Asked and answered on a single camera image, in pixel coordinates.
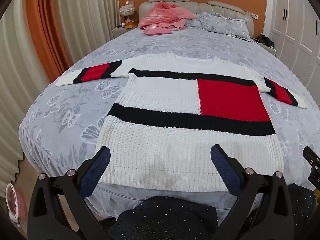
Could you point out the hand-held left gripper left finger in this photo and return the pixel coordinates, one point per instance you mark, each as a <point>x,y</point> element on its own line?
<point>96,170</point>

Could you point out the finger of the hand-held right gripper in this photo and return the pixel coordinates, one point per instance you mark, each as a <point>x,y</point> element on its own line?
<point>312,160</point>

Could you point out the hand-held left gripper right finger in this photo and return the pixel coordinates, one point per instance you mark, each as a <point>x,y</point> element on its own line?
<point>225,170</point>

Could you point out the white red black knit sweater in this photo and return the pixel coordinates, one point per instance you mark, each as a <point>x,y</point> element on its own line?
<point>162,140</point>

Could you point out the bed with grey butterfly sheet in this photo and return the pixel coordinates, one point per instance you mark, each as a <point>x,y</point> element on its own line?
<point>75,100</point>

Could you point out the dark studded pants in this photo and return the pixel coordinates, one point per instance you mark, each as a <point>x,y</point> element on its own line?
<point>165,220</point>

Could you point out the pink round object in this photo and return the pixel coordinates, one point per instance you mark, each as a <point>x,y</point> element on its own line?
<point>15,202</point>

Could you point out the white nightstand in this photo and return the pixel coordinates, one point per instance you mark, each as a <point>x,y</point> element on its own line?
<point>271,50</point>

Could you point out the black bag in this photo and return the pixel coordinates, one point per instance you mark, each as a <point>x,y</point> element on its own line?
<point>265,40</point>

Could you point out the beige nightstand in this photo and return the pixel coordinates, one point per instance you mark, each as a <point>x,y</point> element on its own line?
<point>122,32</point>

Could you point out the white wardrobe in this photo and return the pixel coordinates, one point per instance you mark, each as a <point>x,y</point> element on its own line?
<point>295,17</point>

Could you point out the large grey butterfly pillow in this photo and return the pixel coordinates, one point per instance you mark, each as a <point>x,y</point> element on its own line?
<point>225,23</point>

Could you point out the orange curtain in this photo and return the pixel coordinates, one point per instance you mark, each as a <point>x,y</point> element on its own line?
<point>47,30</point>

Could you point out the small grey butterfly pillow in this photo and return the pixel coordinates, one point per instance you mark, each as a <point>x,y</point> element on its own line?
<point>193,23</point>

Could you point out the small pink folded cloth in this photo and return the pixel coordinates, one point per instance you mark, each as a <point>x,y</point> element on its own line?
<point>156,31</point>

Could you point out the beige padded headboard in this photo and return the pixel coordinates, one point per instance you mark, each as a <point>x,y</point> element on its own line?
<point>222,7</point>

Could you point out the white feather table lamp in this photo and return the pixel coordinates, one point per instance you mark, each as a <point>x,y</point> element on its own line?
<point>127,10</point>

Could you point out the pink blanket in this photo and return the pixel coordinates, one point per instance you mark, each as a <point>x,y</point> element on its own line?
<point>167,15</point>

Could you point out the white wall switch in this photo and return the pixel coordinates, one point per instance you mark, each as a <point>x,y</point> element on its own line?
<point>253,15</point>

